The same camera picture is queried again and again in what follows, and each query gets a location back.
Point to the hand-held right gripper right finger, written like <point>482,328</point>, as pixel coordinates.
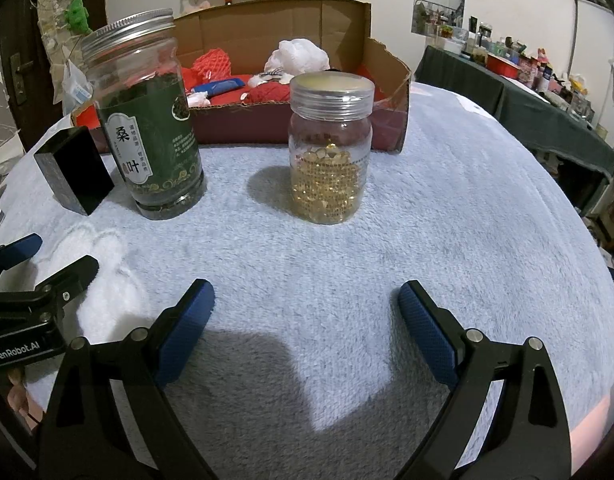
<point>429,332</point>

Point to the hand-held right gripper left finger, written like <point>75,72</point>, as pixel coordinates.
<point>187,330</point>

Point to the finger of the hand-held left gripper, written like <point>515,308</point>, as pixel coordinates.
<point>72,275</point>
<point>17,252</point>

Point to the blue towel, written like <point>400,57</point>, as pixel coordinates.
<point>222,87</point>

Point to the red knitted ball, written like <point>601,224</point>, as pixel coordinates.
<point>267,92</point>

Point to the white mesh bath pouf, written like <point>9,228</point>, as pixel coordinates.
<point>299,55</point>

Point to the cardboard box with red inside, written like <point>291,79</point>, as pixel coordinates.
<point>267,25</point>

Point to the black box with colourful print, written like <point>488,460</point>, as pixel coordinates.
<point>82,175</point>

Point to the glass jar with metal lid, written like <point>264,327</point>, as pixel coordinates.
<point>152,150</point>

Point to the clear plastic bag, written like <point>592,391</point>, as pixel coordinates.
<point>77,87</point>

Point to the pink bed sheet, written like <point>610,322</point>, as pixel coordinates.
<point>594,425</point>

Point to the clear jar of golden capsules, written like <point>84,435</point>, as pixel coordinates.
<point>332,160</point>

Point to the dark wooden door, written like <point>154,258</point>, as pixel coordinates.
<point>17,25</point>

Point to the hanging door organizer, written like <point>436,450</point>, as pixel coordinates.
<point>52,10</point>

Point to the green plush toy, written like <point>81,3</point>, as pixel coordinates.
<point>78,15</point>

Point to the desk with dark green cloth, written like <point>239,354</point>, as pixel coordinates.
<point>527,105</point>

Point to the red bowl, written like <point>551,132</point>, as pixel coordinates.
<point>502,66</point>

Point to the row of cosmetics bottles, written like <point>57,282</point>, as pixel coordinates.
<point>547,75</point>

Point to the pale pink plush toy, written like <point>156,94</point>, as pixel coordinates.
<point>194,6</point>

